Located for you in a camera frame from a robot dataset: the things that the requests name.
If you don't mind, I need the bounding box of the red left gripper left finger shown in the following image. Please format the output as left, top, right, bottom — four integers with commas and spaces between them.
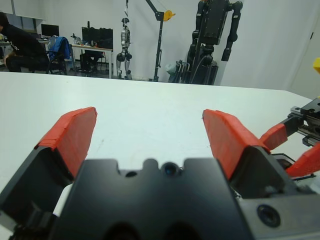
0, 106, 98, 226

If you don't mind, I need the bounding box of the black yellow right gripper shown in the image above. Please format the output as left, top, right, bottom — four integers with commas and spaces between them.
259, 57, 320, 179

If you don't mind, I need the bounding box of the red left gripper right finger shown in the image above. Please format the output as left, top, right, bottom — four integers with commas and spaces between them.
201, 109, 313, 201

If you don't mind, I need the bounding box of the small black camera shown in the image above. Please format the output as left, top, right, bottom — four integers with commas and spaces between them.
278, 159, 292, 172

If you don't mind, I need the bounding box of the black office chair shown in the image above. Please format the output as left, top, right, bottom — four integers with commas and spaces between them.
46, 36, 69, 75

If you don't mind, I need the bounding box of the black computer tower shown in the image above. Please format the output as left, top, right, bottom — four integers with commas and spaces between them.
80, 53, 92, 73

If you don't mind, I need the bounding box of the folded black trolley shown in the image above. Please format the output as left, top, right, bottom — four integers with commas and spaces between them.
168, 59, 191, 84

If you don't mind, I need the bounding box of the blue jacket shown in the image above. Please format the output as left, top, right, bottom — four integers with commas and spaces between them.
48, 36, 72, 61

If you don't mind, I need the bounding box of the white desk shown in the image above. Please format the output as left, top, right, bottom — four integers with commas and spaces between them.
71, 44, 114, 79

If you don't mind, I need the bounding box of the black computer monitor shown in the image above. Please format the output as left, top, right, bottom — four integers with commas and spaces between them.
99, 27, 114, 49
81, 26, 101, 48

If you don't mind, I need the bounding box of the person in black clothes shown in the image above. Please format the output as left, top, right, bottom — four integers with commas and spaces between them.
0, 11, 50, 73

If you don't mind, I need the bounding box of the small computer monitor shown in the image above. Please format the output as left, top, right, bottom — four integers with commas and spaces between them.
41, 24, 60, 37

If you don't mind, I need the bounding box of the silver humanoid robot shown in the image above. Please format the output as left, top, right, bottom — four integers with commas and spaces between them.
115, 17, 133, 81

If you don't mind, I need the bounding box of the black crane yellow winch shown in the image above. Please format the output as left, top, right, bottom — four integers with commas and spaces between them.
144, 0, 176, 82

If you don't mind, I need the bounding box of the large black humanoid robot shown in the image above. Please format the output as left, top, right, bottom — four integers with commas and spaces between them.
186, 0, 244, 85

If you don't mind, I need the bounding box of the white roller blind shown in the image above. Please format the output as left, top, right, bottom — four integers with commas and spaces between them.
0, 0, 48, 20

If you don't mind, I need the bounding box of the white camera box base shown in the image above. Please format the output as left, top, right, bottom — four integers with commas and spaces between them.
271, 153, 320, 192

